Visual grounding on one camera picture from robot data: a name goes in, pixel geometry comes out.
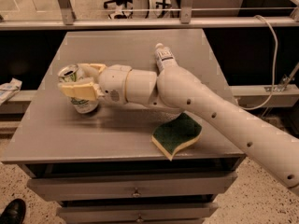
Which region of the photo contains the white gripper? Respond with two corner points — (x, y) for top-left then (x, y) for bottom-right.
(58, 63), (132, 104)

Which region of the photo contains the green white 7up can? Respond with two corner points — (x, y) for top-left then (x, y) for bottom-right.
(58, 64), (98, 114)

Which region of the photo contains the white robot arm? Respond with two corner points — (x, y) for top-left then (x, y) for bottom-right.
(58, 63), (299, 195)

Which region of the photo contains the white plastic bottle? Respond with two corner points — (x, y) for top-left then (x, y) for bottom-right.
(154, 43), (178, 73)

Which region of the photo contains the white crumpled packet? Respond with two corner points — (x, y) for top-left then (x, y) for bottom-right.
(0, 78), (22, 105)

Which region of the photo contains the grey drawer cabinet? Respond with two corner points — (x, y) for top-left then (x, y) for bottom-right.
(0, 28), (260, 224)

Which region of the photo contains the green yellow sponge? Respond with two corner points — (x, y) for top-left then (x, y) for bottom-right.
(151, 113), (202, 161)

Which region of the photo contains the upper grey drawer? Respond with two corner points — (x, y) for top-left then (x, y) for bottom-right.
(27, 172), (237, 201)

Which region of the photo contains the grey drawer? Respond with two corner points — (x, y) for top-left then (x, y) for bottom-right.
(57, 203), (218, 224)
(27, 172), (237, 201)

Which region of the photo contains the black shoe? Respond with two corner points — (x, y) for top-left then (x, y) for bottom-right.
(0, 199), (26, 224)

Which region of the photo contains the lower grey drawer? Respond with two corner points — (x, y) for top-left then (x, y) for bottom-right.
(57, 203), (218, 224)

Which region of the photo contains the metal railing frame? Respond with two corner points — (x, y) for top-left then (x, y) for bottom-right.
(0, 0), (299, 30)

